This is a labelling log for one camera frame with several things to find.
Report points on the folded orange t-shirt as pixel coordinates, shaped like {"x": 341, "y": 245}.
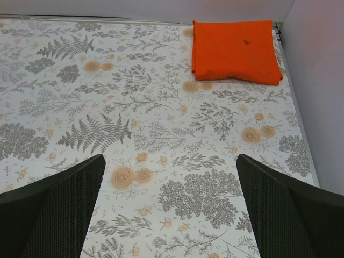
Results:
{"x": 242, "y": 50}

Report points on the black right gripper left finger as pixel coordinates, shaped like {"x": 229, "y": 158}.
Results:
{"x": 51, "y": 217}

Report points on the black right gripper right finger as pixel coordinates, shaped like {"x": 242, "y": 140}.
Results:
{"x": 290, "y": 218}

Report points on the floral patterned table mat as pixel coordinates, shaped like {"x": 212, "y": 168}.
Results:
{"x": 70, "y": 90}

